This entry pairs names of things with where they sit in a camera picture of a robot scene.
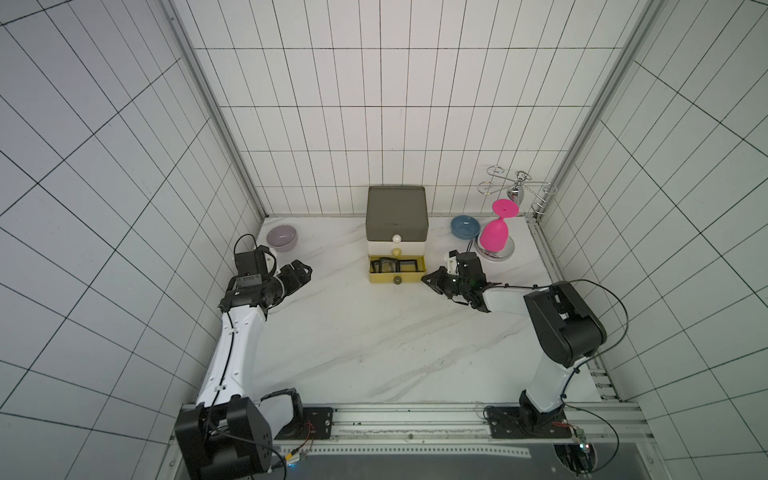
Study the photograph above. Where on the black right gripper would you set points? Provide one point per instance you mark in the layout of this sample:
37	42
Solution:
447	284

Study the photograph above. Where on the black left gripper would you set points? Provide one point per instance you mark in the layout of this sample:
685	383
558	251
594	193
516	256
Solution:
294	282

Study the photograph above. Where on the black brooch box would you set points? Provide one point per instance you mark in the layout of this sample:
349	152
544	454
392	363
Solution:
385	265
409	265

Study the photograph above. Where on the olive three-drawer cabinet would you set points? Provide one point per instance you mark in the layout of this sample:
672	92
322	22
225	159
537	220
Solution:
397	226

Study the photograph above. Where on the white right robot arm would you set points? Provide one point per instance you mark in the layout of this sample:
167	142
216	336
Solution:
568	331

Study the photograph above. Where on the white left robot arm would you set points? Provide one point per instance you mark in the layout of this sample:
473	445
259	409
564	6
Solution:
226	434

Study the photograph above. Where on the purple ceramic bowl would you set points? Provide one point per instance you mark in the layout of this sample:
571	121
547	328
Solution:
282	238

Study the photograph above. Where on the blue ceramic bowl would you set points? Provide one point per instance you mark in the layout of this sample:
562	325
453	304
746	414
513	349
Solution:
465	227

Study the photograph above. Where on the pink plastic goblet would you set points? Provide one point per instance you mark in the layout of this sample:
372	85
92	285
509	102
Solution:
494	236

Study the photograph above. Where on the chrome glass rack stand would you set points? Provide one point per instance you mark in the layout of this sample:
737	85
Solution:
515	188

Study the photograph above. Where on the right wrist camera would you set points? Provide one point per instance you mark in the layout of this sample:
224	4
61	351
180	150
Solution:
464	264

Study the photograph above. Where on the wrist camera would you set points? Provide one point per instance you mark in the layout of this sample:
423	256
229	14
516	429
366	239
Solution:
259	261
464	264

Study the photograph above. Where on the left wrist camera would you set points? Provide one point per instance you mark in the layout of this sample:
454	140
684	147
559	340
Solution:
259	261

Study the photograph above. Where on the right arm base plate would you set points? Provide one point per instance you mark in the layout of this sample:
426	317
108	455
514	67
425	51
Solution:
518	423

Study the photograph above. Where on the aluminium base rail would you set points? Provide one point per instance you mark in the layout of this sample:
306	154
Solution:
600	431

